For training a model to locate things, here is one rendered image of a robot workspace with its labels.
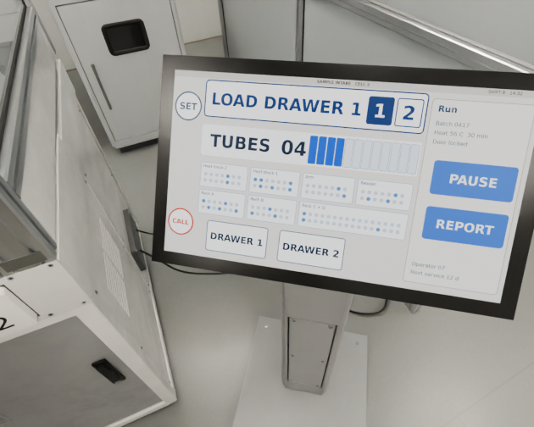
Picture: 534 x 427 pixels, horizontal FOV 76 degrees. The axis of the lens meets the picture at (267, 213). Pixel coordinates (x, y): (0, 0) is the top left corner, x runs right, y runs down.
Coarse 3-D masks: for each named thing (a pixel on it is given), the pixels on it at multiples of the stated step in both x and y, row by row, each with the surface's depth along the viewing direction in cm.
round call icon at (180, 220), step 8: (168, 208) 52; (176, 208) 52; (184, 208) 51; (192, 208) 51; (168, 216) 52; (176, 216) 52; (184, 216) 52; (192, 216) 51; (168, 224) 52; (176, 224) 52; (184, 224) 52; (192, 224) 51; (168, 232) 52; (176, 232) 52; (184, 232) 52; (192, 232) 52
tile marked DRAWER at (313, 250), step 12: (288, 240) 49; (300, 240) 49; (312, 240) 48; (324, 240) 48; (336, 240) 48; (288, 252) 49; (300, 252) 49; (312, 252) 49; (324, 252) 48; (336, 252) 48; (300, 264) 49; (312, 264) 49; (324, 264) 48; (336, 264) 48
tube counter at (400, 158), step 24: (288, 144) 47; (312, 144) 47; (336, 144) 46; (360, 144) 46; (384, 144) 45; (408, 144) 44; (336, 168) 46; (360, 168) 46; (384, 168) 45; (408, 168) 45
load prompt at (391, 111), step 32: (224, 96) 48; (256, 96) 47; (288, 96) 46; (320, 96) 46; (352, 96) 45; (384, 96) 44; (416, 96) 44; (352, 128) 45; (384, 128) 45; (416, 128) 44
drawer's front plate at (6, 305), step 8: (0, 288) 55; (0, 296) 55; (8, 296) 56; (0, 304) 56; (8, 304) 57; (16, 304) 58; (24, 304) 60; (0, 312) 57; (8, 312) 58; (16, 312) 59; (24, 312) 59; (32, 312) 62; (0, 320) 58; (8, 320) 59; (16, 320) 60; (24, 320) 61; (32, 320) 61; (8, 328) 60; (16, 328) 61; (24, 328) 62; (0, 336) 61
